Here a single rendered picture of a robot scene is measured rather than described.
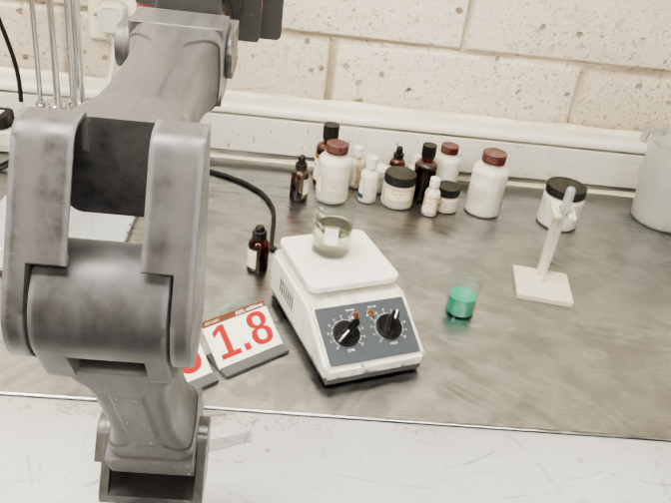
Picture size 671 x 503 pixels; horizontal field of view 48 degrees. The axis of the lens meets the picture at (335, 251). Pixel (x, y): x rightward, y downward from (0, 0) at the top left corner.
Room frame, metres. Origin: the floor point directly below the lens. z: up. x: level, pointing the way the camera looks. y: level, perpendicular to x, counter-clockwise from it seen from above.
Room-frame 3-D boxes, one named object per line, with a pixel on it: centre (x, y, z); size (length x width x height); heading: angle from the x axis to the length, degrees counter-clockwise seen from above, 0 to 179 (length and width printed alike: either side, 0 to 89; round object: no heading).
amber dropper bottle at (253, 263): (0.90, 0.11, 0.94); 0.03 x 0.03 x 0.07
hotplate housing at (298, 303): (0.79, -0.02, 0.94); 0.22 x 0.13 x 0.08; 27
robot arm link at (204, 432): (0.44, 0.13, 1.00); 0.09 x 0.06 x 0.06; 95
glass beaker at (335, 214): (0.83, 0.01, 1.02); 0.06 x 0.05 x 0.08; 26
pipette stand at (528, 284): (0.95, -0.31, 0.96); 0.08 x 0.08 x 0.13; 86
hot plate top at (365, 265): (0.81, 0.00, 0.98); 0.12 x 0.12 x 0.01; 27
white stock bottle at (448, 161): (1.23, -0.17, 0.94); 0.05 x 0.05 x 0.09
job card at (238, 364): (0.71, 0.09, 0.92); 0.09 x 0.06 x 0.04; 134
